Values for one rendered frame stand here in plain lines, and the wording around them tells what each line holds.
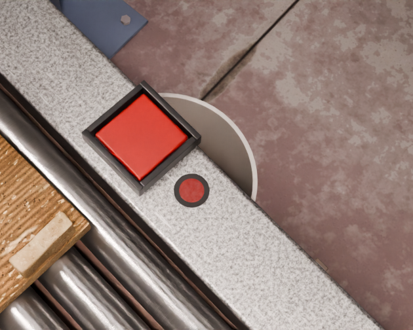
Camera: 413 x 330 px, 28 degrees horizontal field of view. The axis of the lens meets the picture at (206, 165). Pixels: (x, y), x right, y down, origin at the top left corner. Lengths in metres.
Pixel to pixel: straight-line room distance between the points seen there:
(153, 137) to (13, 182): 0.13
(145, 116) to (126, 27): 1.10
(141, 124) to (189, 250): 0.12
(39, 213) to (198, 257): 0.14
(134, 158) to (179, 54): 1.10
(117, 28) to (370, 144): 0.60
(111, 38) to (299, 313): 1.20
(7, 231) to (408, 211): 1.17
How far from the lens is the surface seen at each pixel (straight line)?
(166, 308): 0.70
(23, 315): 0.71
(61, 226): 0.68
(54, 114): 0.76
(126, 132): 0.74
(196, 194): 0.73
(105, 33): 1.83
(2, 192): 0.72
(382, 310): 1.69
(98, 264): 0.76
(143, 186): 0.72
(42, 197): 0.72
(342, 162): 1.75
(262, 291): 0.71
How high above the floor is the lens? 1.61
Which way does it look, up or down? 70 degrees down
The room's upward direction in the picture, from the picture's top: 7 degrees clockwise
